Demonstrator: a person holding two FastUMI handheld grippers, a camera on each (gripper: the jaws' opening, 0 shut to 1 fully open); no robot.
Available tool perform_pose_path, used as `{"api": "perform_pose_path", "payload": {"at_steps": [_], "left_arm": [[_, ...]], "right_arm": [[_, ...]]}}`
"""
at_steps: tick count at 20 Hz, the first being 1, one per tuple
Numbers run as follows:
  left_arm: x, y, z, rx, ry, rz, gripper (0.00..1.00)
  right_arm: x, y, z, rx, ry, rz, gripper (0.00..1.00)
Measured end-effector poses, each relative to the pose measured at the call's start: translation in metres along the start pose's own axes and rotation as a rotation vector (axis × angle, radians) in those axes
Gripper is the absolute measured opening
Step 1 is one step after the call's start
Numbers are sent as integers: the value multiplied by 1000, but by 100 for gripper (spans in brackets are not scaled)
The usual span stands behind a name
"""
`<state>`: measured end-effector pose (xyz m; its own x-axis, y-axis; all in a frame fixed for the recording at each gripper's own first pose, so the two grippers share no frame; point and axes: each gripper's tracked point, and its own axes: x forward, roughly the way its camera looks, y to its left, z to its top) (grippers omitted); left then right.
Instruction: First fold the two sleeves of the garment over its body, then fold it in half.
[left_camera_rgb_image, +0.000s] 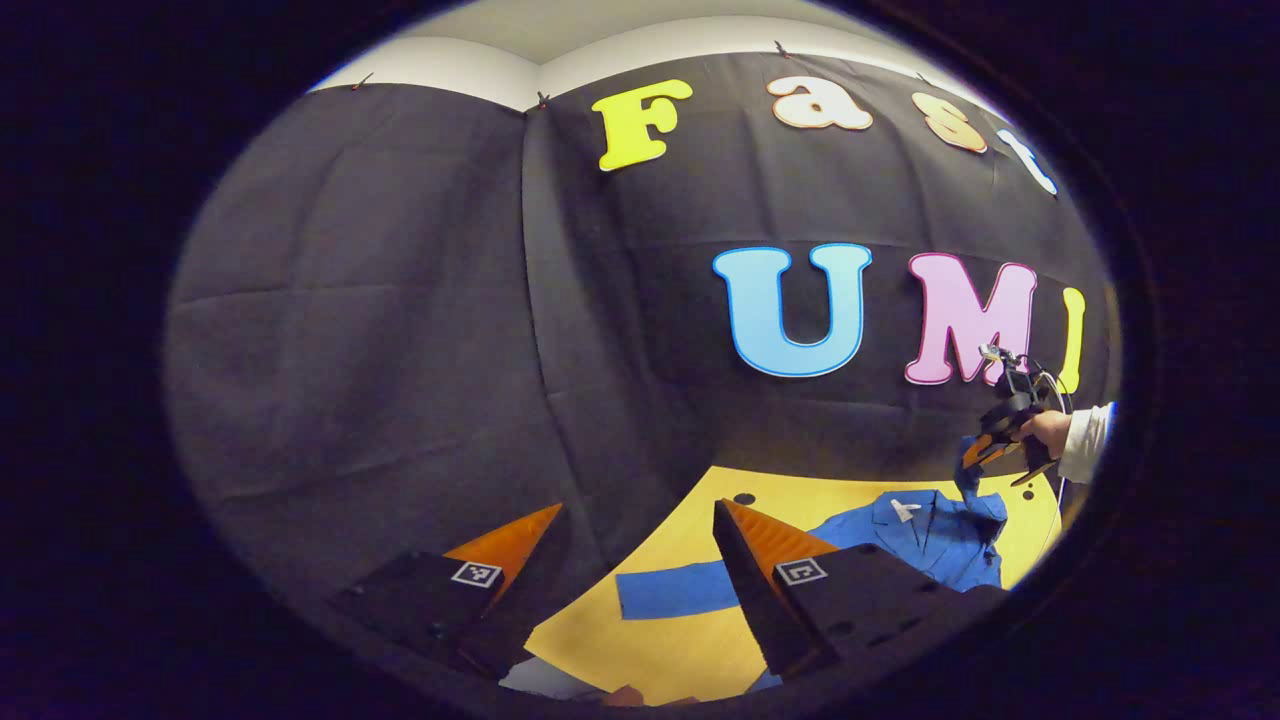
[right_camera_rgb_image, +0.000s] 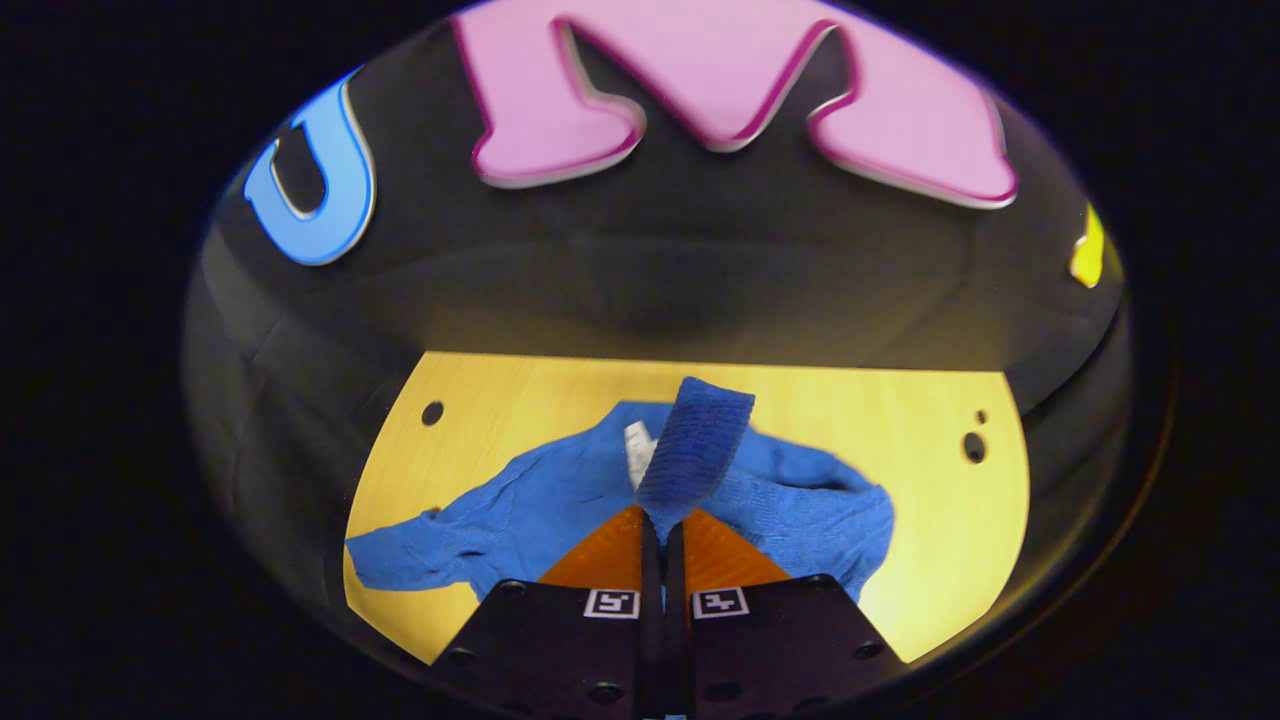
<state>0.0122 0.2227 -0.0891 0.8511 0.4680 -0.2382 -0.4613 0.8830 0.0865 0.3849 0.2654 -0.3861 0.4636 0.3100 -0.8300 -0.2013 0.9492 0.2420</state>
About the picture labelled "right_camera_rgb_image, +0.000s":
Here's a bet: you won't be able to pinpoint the black backdrop cloth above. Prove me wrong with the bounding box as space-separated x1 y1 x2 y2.
185 0 1136 681

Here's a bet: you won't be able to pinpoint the blue shirt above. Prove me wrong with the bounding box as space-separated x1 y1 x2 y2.
345 377 896 606

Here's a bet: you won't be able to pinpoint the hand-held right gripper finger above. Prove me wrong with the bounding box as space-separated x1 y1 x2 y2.
665 508 906 720
430 505 666 720

